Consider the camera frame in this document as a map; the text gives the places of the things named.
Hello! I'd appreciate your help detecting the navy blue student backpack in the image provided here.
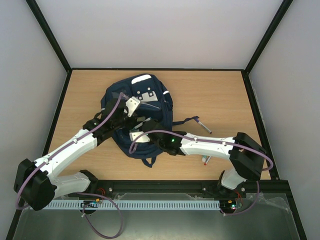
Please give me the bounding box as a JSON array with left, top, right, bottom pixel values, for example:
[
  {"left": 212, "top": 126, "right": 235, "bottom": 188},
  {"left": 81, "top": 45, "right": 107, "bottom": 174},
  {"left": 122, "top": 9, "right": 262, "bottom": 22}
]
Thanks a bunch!
[{"left": 100, "top": 73, "right": 199, "bottom": 168}]

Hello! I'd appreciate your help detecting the purple capped white marker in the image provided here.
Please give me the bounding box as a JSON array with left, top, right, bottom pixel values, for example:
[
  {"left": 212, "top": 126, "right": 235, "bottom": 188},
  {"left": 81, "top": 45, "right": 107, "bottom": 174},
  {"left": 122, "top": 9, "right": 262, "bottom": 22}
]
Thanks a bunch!
[{"left": 195, "top": 118, "right": 212, "bottom": 134}]

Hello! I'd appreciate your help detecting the red capped white marker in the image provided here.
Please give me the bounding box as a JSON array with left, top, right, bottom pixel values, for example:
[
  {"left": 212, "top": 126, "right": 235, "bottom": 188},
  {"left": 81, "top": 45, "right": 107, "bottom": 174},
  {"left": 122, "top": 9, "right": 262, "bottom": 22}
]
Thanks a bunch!
[{"left": 204, "top": 156, "right": 211, "bottom": 166}]

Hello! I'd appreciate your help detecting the green capped white marker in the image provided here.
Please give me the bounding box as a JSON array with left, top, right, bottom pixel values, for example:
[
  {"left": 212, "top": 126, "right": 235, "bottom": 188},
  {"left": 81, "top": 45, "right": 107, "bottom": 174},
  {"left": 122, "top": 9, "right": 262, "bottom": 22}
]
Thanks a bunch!
[{"left": 130, "top": 117, "right": 152, "bottom": 132}]

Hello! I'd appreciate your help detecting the green white glue stick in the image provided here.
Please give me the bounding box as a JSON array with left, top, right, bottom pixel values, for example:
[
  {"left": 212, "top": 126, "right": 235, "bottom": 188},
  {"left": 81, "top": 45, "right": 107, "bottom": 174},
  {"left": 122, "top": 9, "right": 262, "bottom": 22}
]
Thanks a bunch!
[{"left": 201, "top": 155, "right": 208, "bottom": 162}]

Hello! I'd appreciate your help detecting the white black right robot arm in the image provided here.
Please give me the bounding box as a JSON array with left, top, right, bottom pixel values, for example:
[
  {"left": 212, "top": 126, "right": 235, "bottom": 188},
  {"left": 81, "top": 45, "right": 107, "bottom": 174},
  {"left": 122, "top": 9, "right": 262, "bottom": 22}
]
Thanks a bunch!
[{"left": 135, "top": 120, "right": 266, "bottom": 196}]

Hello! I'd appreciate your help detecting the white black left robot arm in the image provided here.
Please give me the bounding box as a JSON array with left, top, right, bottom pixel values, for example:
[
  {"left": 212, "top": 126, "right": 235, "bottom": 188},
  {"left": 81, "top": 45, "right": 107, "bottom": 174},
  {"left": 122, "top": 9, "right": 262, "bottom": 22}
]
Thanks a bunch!
[{"left": 13, "top": 97, "right": 141, "bottom": 211}]

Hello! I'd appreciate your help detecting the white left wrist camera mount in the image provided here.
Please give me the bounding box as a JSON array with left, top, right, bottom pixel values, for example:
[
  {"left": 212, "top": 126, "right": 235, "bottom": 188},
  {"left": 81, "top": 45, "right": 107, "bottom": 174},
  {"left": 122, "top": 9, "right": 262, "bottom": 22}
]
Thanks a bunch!
[{"left": 125, "top": 96, "right": 141, "bottom": 118}]

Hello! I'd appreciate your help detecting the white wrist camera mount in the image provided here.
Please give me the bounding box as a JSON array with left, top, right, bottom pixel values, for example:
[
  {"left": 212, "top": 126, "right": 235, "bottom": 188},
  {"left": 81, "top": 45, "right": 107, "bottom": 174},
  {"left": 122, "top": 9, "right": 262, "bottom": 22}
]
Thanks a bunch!
[
  {"left": 129, "top": 131, "right": 151, "bottom": 143},
  {"left": 125, "top": 96, "right": 141, "bottom": 118}
]

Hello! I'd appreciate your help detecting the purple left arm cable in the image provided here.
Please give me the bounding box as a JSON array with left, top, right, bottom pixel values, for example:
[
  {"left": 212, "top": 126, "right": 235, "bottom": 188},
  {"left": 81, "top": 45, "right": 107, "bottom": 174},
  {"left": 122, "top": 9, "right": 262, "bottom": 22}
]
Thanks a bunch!
[{"left": 15, "top": 92, "right": 131, "bottom": 238}]

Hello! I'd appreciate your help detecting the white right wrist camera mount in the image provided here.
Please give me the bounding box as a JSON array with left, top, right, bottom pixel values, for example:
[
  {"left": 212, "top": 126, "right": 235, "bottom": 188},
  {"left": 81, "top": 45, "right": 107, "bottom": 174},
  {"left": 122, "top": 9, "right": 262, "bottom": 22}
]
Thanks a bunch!
[{"left": 129, "top": 131, "right": 151, "bottom": 143}]

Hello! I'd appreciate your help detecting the light blue slotted cable duct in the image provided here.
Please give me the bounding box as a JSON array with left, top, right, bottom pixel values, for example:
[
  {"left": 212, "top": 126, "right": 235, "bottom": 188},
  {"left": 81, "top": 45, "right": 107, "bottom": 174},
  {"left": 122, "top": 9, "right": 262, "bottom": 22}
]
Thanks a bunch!
[{"left": 44, "top": 199, "right": 220, "bottom": 211}]

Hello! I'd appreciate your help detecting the black aluminium frame rail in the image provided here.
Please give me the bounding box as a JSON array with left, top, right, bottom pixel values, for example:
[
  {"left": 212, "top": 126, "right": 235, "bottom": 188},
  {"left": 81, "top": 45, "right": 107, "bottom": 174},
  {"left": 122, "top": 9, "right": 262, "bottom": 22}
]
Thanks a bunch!
[{"left": 85, "top": 179, "right": 292, "bottom": 197}]

